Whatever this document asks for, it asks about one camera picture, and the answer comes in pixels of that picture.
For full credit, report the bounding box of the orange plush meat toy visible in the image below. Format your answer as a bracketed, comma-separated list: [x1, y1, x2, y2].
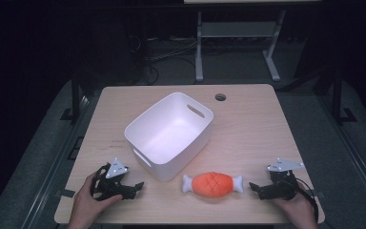
[181, 172, 245, 199]

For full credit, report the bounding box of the bundle of floor cables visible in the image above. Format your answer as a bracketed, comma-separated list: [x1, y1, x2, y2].
[127, 32, 201, 85]

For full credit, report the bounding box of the person's right hand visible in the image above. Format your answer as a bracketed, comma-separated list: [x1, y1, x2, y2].
[271, 180, 319, 229]

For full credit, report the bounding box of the grey metal desk frame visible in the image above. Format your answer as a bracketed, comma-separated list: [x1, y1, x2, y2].
[193, 9, 288, 84]

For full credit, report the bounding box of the black metal stand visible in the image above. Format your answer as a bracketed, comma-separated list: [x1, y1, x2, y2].
[325, 68, 358, 125]
[60, 68, 92, 123]

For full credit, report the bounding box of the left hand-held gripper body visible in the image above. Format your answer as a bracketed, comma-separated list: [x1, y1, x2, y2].
[90, 156, 138, 201]

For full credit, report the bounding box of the black cable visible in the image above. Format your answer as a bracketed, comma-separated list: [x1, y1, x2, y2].
[295, 177, 320, 223]

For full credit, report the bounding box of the person's left hand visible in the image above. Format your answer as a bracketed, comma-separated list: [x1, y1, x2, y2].
[67, 173, 124, 229]

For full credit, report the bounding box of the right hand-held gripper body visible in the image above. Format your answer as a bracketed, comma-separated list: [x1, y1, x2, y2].
[256, 157, 306, 201]

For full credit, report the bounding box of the white plastic storage bin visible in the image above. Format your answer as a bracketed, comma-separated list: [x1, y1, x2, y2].
[124, 92, 214, 182]

